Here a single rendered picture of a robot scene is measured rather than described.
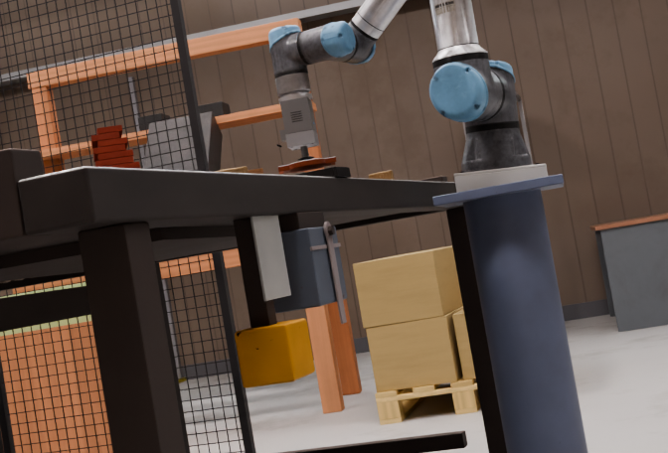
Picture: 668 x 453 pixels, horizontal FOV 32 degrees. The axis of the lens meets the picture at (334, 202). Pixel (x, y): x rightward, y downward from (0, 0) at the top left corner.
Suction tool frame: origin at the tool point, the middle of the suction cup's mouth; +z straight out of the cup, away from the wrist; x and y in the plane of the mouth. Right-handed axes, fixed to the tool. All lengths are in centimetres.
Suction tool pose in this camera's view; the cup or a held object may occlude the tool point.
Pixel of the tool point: (307, 167)
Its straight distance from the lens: 259.0
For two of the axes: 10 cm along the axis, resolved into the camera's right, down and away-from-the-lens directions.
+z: 1.7, 9.8, -0.5
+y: -1.0, -0.3, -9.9
